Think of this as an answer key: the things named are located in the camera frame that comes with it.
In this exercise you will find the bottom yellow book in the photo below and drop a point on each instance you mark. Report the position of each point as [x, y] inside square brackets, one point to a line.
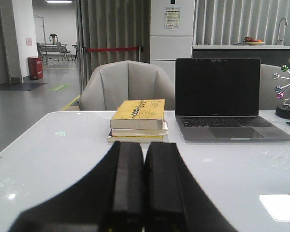
[139, 139]

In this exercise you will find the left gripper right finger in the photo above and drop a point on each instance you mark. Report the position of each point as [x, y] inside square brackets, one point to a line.
[174, 201]

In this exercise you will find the middle cream book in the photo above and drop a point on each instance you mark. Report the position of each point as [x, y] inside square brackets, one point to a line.
[138, 132]

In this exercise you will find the grey open laptop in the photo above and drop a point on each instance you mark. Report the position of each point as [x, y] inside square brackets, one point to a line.
[217, 100]

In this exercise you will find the left grey armchair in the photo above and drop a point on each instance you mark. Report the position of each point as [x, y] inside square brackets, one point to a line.
[111, 84]

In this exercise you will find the fruit bowl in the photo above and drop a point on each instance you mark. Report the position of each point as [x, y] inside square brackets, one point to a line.
[252, 41]

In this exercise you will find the red bin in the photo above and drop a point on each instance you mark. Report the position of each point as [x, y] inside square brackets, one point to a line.
[35, 68]

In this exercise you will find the grey armchair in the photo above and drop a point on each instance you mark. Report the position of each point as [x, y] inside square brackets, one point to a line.
[267, 94]
[111, 84]

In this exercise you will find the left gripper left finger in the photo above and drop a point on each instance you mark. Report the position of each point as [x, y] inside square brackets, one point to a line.
[107, 199]

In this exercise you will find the chrome faucet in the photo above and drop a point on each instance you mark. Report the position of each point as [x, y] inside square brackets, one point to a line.
[281, 30]

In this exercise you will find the red barrier belt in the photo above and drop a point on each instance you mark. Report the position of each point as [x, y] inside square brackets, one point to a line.
[138, 48]

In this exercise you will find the right grey armchair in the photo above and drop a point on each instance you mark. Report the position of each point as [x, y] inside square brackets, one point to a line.
[267, 94]

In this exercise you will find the top yellow book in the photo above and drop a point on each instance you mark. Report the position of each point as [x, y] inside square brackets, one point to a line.
[139, 114]

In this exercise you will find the yellow book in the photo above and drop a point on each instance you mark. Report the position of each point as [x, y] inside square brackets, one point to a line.
[139, 139]
[139, 114]

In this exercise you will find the white refrigerator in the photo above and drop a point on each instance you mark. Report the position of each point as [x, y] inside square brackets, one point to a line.
[171, 32]

